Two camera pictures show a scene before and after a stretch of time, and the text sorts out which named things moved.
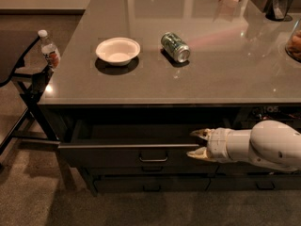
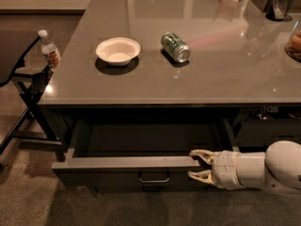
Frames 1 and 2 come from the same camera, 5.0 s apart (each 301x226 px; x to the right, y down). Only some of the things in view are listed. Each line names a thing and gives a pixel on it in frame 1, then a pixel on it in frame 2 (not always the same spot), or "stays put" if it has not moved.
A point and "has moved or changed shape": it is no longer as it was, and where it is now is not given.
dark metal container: [277, 7] stays put
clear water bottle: [49, 49] stays put
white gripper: [217, 143] → [225, 169]
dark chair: [13, 48] stays put
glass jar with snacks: [293, 46] stays put
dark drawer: [134, 144] has moved or changed shape
